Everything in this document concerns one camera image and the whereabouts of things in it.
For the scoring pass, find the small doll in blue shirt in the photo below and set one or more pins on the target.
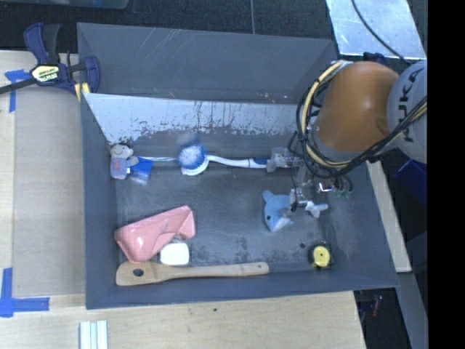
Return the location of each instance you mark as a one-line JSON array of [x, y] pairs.
[[121, 162]]

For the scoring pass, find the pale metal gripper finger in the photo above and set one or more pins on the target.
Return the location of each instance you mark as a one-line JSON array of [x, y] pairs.
[[298, 198], [282, 159]]

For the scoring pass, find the wooden spatula with hole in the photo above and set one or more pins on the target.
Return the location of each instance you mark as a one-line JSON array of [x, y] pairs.
[[189, 272]]

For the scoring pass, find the white and blue dish brush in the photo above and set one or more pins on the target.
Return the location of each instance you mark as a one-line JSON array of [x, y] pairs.
[[192, 158]]

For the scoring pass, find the grey metal bin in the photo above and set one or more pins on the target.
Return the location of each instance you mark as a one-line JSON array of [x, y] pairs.
[[225, 209]]

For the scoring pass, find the yellow and black tape measure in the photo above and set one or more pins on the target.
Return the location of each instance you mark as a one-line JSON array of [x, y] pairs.
[[321, 256]]

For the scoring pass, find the white rounded soap bar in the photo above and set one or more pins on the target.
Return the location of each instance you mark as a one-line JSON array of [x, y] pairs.
[[175, 254]]

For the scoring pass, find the blue and white shark toy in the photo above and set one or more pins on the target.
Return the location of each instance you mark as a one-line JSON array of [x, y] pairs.
[[274, 209]]

